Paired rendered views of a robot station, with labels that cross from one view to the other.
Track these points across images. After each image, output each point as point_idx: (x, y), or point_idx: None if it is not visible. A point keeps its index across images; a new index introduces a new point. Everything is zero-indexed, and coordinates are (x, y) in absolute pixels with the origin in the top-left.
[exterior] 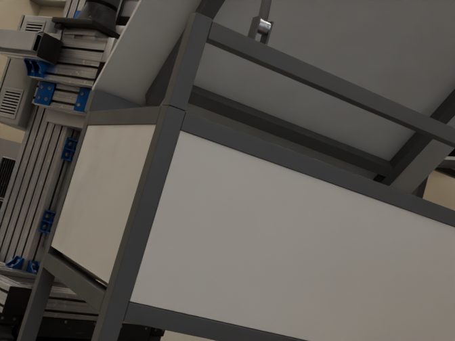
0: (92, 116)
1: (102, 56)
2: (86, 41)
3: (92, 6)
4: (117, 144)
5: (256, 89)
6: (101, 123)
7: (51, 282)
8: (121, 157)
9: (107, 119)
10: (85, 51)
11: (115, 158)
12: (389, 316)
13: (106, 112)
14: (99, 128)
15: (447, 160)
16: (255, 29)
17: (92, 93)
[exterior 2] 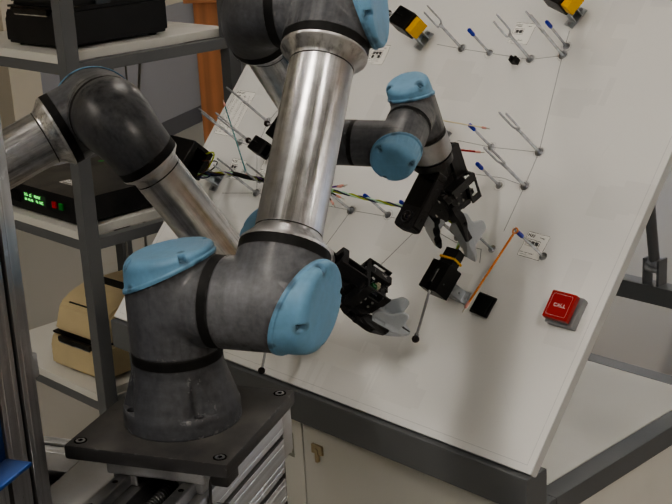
0: (566, 500)
1: (284, 447)
2: (253, 450)
3: (226, 365)
4: (653, 479)
5: None
6: (603, 487)
7: None
8: (669, 482)
9: (616, 473)
10: (258, 469)
11: (657, 492)
12: None
13: (607, 470)
14: (596, 497)
15: (137, 229)
16: (666, 272)
17: (539, 479)
